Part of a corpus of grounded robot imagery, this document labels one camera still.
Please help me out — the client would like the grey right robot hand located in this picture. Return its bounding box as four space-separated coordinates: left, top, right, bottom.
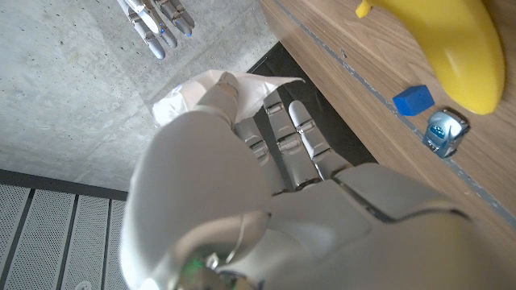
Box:
116 0 196 60

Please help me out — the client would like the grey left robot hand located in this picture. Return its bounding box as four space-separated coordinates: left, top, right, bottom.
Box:
119 71 516 290

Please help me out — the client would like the silver blue toy car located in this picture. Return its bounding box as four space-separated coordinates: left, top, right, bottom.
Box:
422 106 471 159

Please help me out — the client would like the blue block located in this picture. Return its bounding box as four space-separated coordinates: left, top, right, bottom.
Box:
393 85 435 117

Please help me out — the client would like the yellow banana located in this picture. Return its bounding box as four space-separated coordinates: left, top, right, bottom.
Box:
355 0 506 116

